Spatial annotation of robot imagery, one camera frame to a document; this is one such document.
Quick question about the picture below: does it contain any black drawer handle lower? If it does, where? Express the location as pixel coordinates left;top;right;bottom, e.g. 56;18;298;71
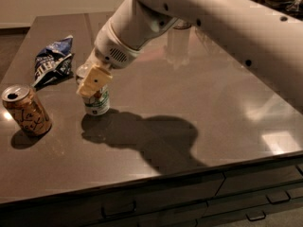
246;211;266;222

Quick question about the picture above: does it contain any metal utensil cup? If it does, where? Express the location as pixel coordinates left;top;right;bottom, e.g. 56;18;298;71
173;20;191;30

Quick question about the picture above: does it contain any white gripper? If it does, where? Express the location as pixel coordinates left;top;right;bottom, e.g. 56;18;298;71
76;20;140;97

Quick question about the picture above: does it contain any black drawer handle right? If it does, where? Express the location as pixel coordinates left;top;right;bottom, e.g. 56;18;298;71
266;191;291;204

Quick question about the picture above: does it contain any orange LaCroix can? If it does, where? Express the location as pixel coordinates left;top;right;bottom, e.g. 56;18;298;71
1;84;52;136

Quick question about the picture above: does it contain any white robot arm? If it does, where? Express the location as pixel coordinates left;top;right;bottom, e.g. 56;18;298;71
78;0;303;111

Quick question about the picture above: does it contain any black drawer handle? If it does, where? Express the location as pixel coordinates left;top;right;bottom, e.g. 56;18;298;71
266;191;291;204
246;211;266;222
100;201;136;219

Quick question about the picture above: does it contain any black drawer handle left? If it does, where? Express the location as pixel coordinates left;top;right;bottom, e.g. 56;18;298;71
100;201;136;219

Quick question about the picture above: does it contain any green white 7up can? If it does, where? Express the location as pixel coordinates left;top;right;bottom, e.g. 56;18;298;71
83;86;110;116

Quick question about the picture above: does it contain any blue chip bag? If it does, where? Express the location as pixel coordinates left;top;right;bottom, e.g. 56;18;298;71
32;35;73;88

